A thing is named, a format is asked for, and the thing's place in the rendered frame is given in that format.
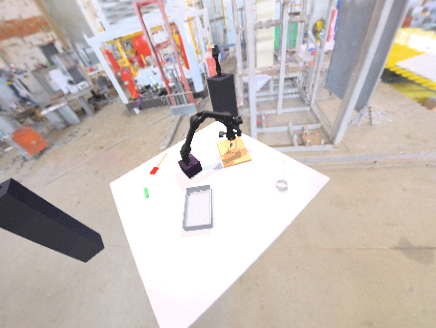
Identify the light orange wooden board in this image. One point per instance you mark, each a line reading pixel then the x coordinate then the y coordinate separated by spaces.
pixel 237 154

